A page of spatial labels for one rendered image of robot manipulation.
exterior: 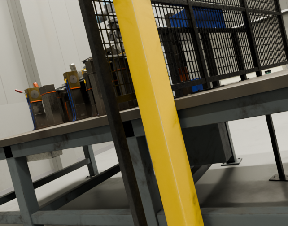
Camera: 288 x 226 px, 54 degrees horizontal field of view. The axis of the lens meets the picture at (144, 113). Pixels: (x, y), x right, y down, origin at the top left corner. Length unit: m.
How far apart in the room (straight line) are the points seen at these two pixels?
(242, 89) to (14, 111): 3.47
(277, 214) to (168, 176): 0.40
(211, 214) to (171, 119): 0.42
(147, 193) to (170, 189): 0.22
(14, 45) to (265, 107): 3.84
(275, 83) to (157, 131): 0.42
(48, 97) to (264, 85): 1.77
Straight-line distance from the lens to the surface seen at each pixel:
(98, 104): 1.48
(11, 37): 4.47
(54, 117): 2.37
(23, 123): 4.16
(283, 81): 0.98
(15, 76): 4.29
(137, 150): 1.24
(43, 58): 4.43
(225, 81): 9.75
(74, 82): 2.06
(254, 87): 0.99
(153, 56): 1.03
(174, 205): 1.10
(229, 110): 1.05
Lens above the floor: 0.72
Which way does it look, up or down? 2 degrees down
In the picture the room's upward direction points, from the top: 14 degrees counter-clockwise
